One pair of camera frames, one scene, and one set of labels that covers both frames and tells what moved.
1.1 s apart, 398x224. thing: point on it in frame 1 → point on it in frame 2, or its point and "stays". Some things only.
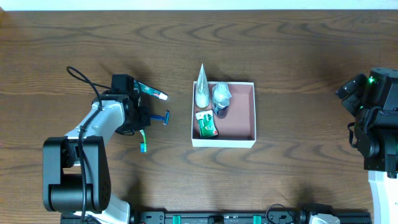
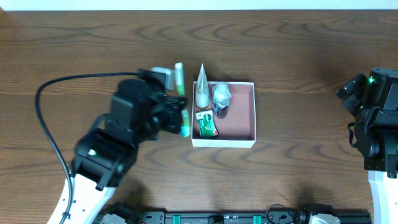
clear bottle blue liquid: [220, 98] stays
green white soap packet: [206, 123] stays
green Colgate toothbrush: [143, 145] → [185, 130]
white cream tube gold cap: [203, 95] stays
